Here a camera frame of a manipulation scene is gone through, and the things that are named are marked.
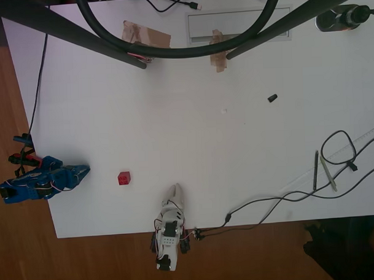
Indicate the dark pen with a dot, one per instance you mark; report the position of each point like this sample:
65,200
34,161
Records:
315,172

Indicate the dark bulky object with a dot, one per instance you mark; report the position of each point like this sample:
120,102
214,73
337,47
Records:
341,248

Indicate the wide brown tape patch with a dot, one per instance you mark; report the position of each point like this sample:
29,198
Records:
149,35

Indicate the narrow brown tape strip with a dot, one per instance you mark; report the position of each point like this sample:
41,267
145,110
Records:
218,63

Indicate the black tripod leg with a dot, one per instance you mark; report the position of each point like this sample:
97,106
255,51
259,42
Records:
293,22
79,36

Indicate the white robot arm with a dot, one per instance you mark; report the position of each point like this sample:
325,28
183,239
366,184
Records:
168,242

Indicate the small black cap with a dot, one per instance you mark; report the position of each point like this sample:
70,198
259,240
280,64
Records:
272,98

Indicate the small red cube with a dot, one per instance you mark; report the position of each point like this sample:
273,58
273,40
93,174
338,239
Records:
123,178

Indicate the black cylindrical device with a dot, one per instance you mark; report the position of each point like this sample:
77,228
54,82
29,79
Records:
339,18

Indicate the green pen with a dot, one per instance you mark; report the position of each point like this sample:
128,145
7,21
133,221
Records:
329,175

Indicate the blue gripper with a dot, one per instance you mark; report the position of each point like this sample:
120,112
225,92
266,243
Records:
72,174

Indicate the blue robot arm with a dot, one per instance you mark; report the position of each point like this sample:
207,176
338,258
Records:
22,185

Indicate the black red table clamp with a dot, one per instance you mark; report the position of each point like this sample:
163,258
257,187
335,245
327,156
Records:
23,159

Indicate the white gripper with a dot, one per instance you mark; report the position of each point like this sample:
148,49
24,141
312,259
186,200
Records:
174,202

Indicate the transparent ruler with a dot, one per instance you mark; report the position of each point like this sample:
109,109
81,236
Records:
338,154

